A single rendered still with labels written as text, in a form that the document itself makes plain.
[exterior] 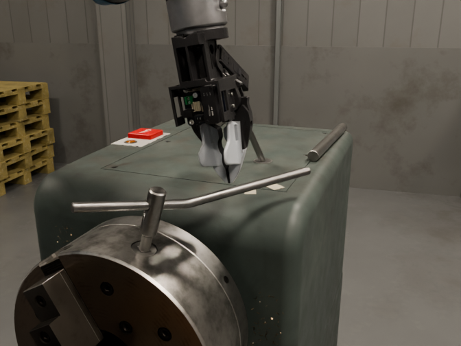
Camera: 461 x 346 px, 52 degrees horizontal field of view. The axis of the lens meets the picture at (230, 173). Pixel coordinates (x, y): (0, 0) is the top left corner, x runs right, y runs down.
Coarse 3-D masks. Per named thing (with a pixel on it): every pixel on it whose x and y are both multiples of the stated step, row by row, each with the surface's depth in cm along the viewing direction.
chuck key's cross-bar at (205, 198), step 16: (272, 176) 66; (288, 176) 66; (224, 192) 62; (240, 192) 63; (80, 208) 52; (96, 208) 53; (112, 208) 54; (128, 208) 55; (144, 208) 57; (176, 208) 59
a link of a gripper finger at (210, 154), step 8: (200, 128) 65; (208, 128) 66; (216, 128) 66; (208, 136) 66; (216, 136) 66; (208, 144) 66; (216, 144) 67; (200, 152) 64; (208, 152) 66; (216, 152) 67; (200, 160) 64; (208, 160) 65; (216, 160) 67; (216, 168) 68; (224, 168) 67; (224, 176) 68
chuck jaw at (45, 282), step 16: (48, 272) 62; (64, 272) 60; (32, 288) 58; (48, 288) 57; (64, 288) 59; (32, 304) 58; (48, 304) 57; (64, 304) 58; (80, 304) 60; (48, 320) 58; (64, 320) 57; (80, 320) 59; (32, 336) 57; (48, 336) 56; (64, 336) 56; (80, 336) 58; (96, 336) 60
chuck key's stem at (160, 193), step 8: (152, 192) 56; (160, 192) 57; (152, 200) 56; (160, 200) 57; (152, 208) 57; (160, 208) 57; (144, 216) 58; (152, 216) 57; (160, 216) 58; (144, 224) 58; (152, 224) 58; (144, 232) 58; (152, 232) 58; (144, 240) 59; (144, 248) 59
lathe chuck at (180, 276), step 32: (64, 256) 60; (96, 256) 58; (128, 256) 58; (160, 256) 60; (192, 256) 63; (96, 288) 59; (128, 288) 57; (160, 288) 56; (192, 288) 59; (32, 320) 65; (96, 320) 61; (128, 320) 59; (160, 320) 57; (192, 320) 55; (224, 320) 61
